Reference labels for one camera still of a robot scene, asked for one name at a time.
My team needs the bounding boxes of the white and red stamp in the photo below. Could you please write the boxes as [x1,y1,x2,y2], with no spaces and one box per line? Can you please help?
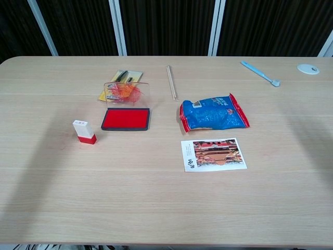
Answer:
[72,119,97,144]

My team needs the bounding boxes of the blue snack bag red edges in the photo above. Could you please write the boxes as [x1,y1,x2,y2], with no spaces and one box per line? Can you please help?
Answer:
[178,93,251,134]

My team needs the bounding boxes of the razor in yellow blister pack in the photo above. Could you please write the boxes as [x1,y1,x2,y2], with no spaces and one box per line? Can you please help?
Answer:
[98,69,144,105]

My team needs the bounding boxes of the white round cable grommet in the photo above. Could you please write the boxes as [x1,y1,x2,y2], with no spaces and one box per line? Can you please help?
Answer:
[297,63,321,75]

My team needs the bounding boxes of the white partition post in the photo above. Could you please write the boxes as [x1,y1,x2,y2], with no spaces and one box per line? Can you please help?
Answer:
[207,0,226,57]
[108,0,128,56]
[316,33,333,58]
[27,0,59,57]

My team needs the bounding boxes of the printed postcard white border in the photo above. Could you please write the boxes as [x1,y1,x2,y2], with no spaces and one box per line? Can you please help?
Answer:
[181,137,247,173]

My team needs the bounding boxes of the wooden chopstick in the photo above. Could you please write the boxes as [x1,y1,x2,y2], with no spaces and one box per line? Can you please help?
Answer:
[168,65,179,100]
[166,65,177,101]

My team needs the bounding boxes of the light blue toothbrush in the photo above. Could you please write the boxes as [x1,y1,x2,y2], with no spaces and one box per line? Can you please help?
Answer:
[240,60,281,88]

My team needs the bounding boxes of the red ink pad clear lid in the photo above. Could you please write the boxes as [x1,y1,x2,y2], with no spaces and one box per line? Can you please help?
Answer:
[100,81,151,131]

